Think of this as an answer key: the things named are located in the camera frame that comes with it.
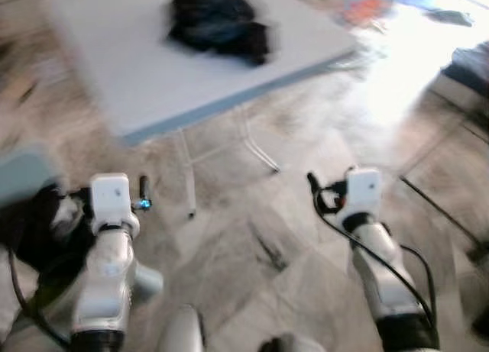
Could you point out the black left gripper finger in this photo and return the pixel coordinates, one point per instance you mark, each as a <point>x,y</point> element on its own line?
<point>144,188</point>

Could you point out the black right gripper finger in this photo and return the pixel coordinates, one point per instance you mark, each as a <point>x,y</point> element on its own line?
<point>313,188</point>

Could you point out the black and white garment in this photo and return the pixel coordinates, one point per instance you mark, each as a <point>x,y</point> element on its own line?
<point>38,230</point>

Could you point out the grey left robot leg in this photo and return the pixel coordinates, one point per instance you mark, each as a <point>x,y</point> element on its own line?
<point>179,333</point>

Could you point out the grey robot leg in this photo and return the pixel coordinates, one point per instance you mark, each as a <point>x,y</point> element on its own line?
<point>179,333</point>
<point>286,343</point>

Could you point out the grey folding table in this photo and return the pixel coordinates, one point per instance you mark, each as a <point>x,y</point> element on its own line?
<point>191,62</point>

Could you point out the grey right robot leg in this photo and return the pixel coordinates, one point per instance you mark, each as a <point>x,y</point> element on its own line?
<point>286,343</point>

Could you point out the black striped cloth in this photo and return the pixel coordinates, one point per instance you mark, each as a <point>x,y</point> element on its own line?
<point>451,17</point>

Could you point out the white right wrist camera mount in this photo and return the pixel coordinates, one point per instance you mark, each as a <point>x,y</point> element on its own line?
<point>361,190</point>

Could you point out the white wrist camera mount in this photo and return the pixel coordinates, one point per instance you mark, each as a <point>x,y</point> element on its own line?
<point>361,190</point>
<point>111,199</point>

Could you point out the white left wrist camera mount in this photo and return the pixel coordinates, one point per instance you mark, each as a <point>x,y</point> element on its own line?
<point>111,199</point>

